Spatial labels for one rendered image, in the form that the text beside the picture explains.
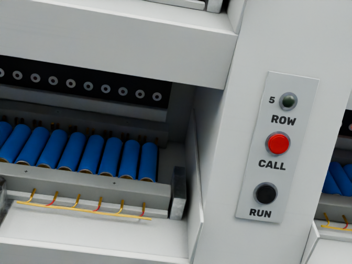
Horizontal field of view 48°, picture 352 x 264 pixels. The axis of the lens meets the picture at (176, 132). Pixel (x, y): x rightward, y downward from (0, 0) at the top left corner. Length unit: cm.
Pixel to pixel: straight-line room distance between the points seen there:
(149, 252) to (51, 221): 9
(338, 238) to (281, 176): 13
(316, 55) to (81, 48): 17
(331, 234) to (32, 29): 33
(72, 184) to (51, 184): 2
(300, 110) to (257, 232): 11
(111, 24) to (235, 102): 11
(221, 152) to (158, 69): 8
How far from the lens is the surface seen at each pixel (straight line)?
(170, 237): 37
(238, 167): 32
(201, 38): 29
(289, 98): 31
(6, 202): 39
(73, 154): 42
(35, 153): 43
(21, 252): 37
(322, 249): 42
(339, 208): 44
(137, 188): 38
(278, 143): 31
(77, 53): 31
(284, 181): 33
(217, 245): 35
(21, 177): 39
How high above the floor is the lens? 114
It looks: 16 degrees down
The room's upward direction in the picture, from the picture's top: 10 degrees clockwise
